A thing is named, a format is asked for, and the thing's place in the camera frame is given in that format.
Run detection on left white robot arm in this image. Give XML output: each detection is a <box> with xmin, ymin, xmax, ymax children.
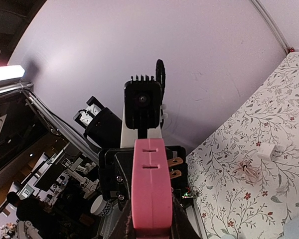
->
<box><xmin>74</xmin><ymin>97</ymin><xmax>190</xmax><ymax>209</ymax></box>

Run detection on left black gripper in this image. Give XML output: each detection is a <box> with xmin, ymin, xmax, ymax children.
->
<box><xmin>98</xmin><ymin>145</ymin><xmax>189</xmax><ymax>207</ymax></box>

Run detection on front aluminium rail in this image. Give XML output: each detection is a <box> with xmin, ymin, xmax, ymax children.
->
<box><xmin>22</xmin><ymin>89</ymin><xmax>99</xmax><ymax>165</ymax></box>

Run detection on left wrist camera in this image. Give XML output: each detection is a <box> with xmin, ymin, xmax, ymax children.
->
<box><xmin>120</xmin><ymin>59</ymin><xmax>167</xmax><ymax>148</ymax></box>

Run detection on light blue power strip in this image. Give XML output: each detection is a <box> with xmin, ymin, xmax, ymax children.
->
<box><xmin>283</xmin><ymin>216</ymin><xmax>299</xmax><ymax>239</ymax></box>

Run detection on left aluminium frame post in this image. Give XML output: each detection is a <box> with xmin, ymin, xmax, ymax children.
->
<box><xmin>250</xmin><ymin>0</ymin><xmax>295</xmax><ymax>55</ymax></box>

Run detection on pink plug adapter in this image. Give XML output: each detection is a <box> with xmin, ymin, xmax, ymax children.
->
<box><xmin>131</xmin><ymin>138</ymin><xmax>183</xmax><ymax>239</ymax></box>

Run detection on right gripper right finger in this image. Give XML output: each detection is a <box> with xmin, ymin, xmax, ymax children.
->
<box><xmin>173</xmin><ymin>197</ymin><xmax>200</xmax><ymax>239</ymax></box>

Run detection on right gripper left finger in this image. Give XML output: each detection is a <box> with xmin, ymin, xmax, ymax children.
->
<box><xmin>108</xmin><ymin>200</ymin><xmax>134</xmax><ymax>239</ymax></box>

